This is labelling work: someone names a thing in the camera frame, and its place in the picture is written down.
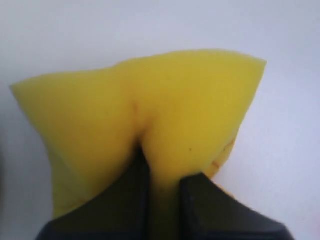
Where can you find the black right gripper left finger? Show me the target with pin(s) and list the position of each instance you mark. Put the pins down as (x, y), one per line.
(118, 213)

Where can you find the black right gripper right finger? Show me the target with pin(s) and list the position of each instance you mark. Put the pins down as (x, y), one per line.
(208, 213)

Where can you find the yellow sponge block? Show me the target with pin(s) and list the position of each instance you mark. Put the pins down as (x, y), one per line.
(183, 108)

